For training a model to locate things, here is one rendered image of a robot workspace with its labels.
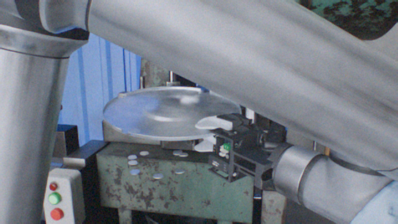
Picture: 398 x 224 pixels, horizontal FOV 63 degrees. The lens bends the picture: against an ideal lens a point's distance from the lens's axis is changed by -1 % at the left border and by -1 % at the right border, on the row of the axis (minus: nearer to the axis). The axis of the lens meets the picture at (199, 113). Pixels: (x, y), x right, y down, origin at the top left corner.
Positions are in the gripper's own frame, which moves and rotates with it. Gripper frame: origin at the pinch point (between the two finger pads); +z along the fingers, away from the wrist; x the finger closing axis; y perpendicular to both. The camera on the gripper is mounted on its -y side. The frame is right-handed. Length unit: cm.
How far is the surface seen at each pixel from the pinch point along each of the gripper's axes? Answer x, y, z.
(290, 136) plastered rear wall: 54, -135, 67
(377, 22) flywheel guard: -20.6, -33.0, -14.6
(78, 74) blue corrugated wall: 23, -41, 179
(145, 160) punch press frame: 13.8, 2.3, 18.7
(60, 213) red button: 23.2, 21.9, 23.5
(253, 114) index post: 2.8, -20.9, 6.0
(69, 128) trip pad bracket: 8.0, 14.3, 35.6
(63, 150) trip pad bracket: 12.8, 16.8, 34.0
